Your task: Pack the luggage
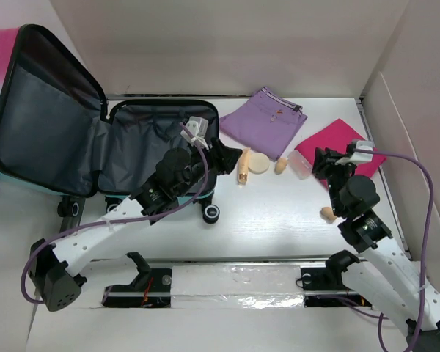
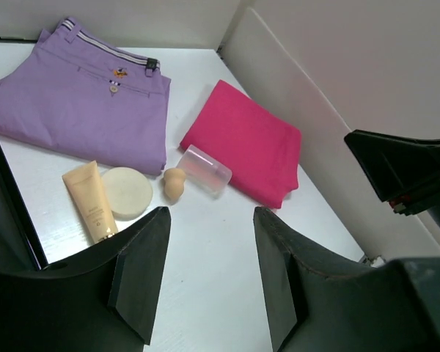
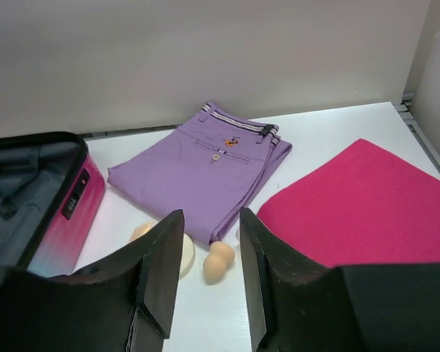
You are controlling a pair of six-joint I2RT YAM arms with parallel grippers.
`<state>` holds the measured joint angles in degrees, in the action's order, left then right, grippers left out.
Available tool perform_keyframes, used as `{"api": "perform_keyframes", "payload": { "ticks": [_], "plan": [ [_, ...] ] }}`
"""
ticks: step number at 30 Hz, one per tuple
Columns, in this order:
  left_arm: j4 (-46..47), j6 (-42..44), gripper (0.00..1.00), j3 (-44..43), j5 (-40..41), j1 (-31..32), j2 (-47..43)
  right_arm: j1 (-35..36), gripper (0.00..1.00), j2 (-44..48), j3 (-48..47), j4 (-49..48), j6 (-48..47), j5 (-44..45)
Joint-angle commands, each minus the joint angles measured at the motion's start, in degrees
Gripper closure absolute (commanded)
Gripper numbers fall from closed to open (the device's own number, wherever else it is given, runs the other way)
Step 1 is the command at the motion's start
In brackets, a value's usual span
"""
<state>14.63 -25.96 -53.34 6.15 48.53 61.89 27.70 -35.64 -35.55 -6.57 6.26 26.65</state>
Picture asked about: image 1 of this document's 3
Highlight beige makeup sponge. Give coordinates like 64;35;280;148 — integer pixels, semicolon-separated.
320;207;337;224
274;158;288;175

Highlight pink and teal kids suitcase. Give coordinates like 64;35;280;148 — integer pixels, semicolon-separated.
0;23;221;224

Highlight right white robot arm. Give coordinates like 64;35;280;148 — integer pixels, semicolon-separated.
312;141;440;351

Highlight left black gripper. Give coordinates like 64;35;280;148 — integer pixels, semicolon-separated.
175;137;241;198

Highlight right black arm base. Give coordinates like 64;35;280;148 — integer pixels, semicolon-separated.
296;250;371;308

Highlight pink cloth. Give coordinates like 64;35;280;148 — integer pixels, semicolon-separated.
296;119;386;178

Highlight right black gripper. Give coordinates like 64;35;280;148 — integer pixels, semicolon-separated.
312;146;358;216

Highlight purple shorts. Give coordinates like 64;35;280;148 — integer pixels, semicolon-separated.
219;87;307;161

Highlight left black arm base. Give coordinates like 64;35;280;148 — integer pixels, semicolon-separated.
101;252;172;309

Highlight round cream powder puff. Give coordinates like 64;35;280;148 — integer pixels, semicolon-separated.
248;153;271;175

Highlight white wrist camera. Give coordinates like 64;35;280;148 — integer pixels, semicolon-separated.
180;116;209;150
335;139;373;166

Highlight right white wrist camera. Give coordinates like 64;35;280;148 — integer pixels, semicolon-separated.
335;139;373;166

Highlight aluminium rail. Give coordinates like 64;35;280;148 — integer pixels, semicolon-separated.
91;256;411;265

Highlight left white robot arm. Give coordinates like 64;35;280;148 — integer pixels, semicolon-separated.
25;138;242;312

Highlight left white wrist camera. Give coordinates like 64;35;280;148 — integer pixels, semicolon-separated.
180;116;209;150

